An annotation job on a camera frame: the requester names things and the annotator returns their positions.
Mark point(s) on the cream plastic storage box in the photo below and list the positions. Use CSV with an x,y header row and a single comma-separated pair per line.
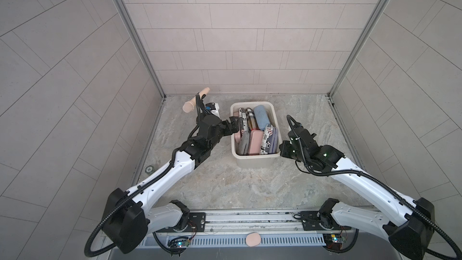
x,y
257,161

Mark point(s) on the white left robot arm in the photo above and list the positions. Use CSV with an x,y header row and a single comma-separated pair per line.
x,y
130,215

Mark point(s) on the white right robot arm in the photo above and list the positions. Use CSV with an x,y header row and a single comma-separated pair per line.
x,y
407,224

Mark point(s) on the aluminium rail frame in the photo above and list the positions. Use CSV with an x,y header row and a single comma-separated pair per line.
x,y
267,221

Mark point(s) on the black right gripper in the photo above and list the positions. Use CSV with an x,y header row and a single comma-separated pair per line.
x,y
283,145

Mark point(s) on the circuit board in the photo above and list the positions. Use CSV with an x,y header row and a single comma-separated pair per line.
x,y
333,241
179,243

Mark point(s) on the pink glasses case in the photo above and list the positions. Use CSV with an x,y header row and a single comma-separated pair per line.
x,y
255,142
237,135

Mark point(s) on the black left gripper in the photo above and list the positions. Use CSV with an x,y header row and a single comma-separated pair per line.
x,y
233,126

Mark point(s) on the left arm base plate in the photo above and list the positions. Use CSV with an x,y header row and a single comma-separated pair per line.
x,y
189,222

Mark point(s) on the beige microphone head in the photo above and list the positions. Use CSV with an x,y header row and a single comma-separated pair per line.
x,y
190,105

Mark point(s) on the brown plaid glasses case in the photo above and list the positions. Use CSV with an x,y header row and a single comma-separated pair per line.
x,y
251,119

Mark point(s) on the left circuit board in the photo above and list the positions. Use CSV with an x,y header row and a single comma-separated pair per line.
x,y
179,243

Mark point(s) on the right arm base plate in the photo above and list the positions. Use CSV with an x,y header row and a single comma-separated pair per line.
x,y
318,221

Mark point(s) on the right circuit board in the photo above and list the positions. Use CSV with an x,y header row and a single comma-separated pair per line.
x,y
333,241

